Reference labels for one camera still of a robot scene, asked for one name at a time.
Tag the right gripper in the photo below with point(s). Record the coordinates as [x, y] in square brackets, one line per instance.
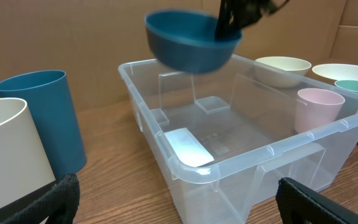
[238, 14]

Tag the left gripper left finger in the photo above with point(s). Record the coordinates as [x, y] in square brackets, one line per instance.
[56, 202]

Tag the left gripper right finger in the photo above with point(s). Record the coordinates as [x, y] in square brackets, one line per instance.
[299, 204]

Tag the dark blue bowl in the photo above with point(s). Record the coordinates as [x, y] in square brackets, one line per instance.
[184, 40]

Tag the cream tall cup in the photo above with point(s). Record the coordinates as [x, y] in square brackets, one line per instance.
[24, 165]

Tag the cream bowl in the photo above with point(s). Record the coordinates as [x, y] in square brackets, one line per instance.
[274, 71]
[336, 71]

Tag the pink small cup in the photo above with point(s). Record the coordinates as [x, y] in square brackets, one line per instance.
[316, 107]

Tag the clear plastic storage container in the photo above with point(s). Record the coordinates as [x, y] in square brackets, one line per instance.
[224, 139]

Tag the dark blue tall cup right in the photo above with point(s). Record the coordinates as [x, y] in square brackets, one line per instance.
[48, 97]

